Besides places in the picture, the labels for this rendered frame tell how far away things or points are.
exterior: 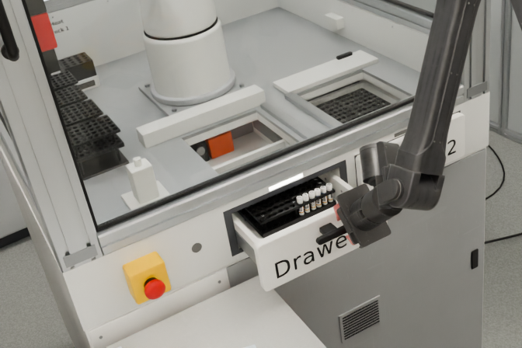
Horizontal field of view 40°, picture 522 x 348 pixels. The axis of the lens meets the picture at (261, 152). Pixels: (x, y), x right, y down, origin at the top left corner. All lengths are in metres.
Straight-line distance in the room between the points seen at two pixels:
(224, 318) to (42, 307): 1.50
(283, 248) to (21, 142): 0.50
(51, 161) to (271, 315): 0.51
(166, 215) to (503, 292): 1.50
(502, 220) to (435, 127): 1.79
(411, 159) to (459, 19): 0.22
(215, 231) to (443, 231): 0.64
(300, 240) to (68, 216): 0.42
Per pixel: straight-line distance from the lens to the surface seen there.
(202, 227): 1.42
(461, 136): 1.70
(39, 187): 1.26
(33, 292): 2.95
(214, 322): 1.43
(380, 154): 1.21
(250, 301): 1.46
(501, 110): 3.37
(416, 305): 1.92
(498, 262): 2.70
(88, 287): 1.39
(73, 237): 1.32
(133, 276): 1.35
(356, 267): 1.70
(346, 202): 1.28
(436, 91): 1.12
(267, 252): 1.33
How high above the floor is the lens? 1.73
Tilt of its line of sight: 30 degrees down
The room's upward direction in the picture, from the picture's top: 9 degrees counter-clockwise
